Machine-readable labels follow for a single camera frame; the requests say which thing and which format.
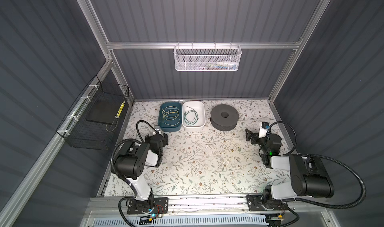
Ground black wire wall basket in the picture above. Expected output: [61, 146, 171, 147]
[57, 77, 130, 151]

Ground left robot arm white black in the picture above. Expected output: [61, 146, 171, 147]
[110, 134, 169, 213]

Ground yellow cable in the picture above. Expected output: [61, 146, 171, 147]
[161, 106, 180, 126]

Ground green cable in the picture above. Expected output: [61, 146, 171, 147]
[183, 106, 199, 126]

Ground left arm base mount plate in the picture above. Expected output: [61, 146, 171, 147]
[126, 198, 169, 215]

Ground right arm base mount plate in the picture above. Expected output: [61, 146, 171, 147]
[246, 195, 286, 212]

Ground teal plastic bin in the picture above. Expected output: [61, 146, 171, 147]
[158, 101, 182, 133]

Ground white slotted cable duct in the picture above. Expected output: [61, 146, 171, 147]
[89, 214, 271, 227]

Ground white mesh wall basket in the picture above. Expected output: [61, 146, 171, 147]
[173, 43, 242, 71]

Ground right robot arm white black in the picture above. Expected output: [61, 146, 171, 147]
[245, 128, 335, 211]

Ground yellow marker pen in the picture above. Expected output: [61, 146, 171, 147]
[116, 100, 126, 119]

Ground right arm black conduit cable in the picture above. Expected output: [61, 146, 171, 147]
[266, 121, 367, 210]

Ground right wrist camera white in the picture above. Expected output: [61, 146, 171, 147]
[259, 122, 271, 139]

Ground white plastic bin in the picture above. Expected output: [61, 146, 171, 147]
[182, 101, 206, 132]

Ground items inside white basket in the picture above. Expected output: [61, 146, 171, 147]
[191, 61, 239, 70]

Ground grey perforated cable spool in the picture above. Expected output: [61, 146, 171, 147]
[211, 104, 239, 132]

